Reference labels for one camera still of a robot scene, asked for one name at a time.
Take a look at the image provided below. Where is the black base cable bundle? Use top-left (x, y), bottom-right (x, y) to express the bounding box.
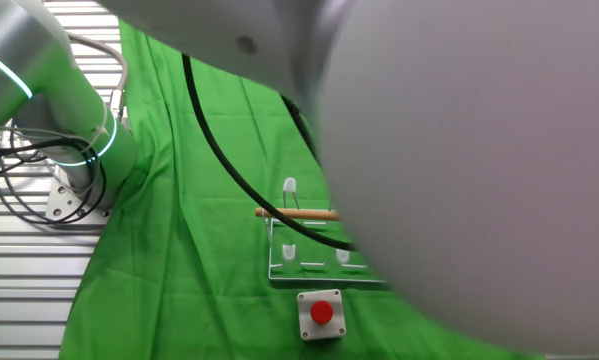
top-left (0, 130), bottom-right (108, 225)

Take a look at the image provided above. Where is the grey red-button box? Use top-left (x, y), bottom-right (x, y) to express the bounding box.
top-left (296, 288), bottom-right (348, 342)

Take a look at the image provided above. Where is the clear acrylic drying rack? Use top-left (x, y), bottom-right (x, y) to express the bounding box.
top-left (254, 177), bottom-right (386, 284)

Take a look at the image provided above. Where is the green cloth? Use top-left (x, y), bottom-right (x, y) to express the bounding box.
top-left (58, 19), bottom-right (545, 360)

